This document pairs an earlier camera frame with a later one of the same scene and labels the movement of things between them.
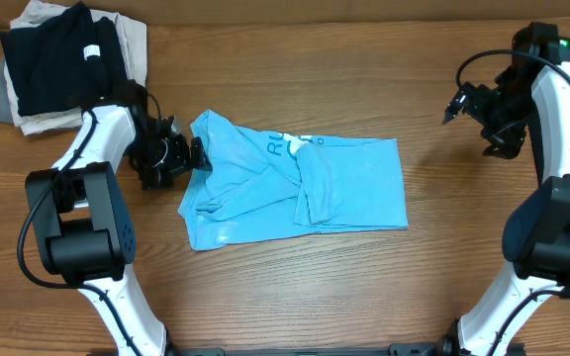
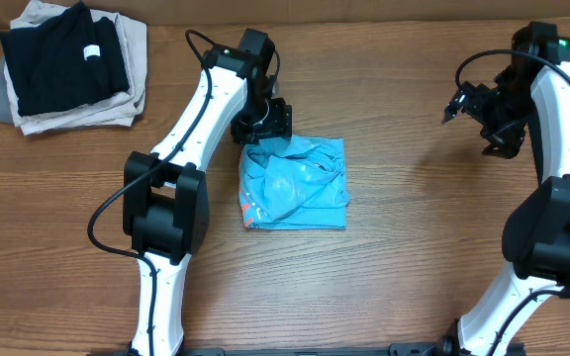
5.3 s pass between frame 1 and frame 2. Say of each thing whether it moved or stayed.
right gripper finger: stayed
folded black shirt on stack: stayed
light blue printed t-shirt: moved
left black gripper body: moved
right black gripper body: stayed
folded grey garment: stayed
